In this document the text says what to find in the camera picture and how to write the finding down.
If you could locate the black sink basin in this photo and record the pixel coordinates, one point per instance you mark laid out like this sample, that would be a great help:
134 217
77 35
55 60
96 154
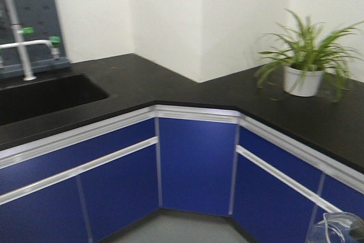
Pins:
47 96

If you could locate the white plant pot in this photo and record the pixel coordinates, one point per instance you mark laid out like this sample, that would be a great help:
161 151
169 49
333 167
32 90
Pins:
301 83

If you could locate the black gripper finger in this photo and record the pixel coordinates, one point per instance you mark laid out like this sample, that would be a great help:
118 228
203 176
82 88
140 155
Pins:
356 230

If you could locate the grey pegboard drying rack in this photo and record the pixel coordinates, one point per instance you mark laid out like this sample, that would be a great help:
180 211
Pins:
42 16

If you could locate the clear glass beaker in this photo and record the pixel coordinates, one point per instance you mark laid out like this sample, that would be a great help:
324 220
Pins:
333 228

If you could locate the blue lab bench cabinet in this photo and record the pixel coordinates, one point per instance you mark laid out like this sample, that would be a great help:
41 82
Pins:
85 184

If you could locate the green spider plant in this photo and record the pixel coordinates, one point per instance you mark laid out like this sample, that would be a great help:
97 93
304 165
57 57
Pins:
305 49

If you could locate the white lab faucet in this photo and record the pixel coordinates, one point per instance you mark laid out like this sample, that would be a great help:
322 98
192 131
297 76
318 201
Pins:
18 32

